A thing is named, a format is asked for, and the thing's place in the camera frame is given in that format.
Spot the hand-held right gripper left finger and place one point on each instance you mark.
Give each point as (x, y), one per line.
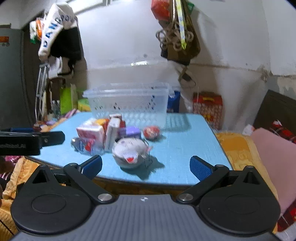
(92, 165)

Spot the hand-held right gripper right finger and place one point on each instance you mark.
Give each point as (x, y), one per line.
(200, 168)

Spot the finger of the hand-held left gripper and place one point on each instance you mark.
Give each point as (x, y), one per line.
(53, 138)
(22, 130)

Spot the blue and red packet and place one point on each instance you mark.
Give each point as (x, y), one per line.
(82, 145)

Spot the white and red box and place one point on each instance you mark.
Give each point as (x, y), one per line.
(91, 134)

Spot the white cigarette box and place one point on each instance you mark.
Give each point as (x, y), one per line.
(112, 134)

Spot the white round pouch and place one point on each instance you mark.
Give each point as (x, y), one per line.
(129, 150)

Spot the orange snack packet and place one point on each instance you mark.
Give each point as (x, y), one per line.
(101, 122)

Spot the purple box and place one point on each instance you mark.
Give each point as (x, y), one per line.
(130, 132)

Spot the red round packet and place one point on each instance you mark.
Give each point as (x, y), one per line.
(151, 132)

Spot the translucent perforated plastic basket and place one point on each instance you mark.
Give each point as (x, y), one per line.
(129, 104)

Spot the orange patterned blanket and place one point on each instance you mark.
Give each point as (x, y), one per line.
(240, 148)

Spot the green box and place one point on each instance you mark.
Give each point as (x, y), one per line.
(83, 105)

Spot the metal crutch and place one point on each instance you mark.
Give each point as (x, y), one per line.
(40, 88)

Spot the grey cabinet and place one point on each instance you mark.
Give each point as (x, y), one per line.
(11, 81)

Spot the red patterned gift bag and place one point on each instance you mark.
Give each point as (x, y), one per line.
(208, 107)

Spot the blue container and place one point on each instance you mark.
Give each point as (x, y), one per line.
(174, 102)

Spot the white garment with black trim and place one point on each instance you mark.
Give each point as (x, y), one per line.
(55, 67)

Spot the pink pillow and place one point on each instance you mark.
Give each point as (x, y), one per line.
(275, 157)

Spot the red plaid cloth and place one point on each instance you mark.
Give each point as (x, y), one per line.
(284, 132)

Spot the black hanging clothing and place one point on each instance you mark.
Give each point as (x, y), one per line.
(67, 44)

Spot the dark wooden headboard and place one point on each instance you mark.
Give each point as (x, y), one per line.
(275, 109)

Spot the white bag with blue letters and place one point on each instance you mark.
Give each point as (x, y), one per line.
(52, 30)

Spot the brown hanging bag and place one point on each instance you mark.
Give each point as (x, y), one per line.
(185, 46)

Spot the yellow-green ribbon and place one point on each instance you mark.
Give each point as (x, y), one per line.
(181, 23)

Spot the red hanging bag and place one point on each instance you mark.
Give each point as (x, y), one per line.
(161, 9)

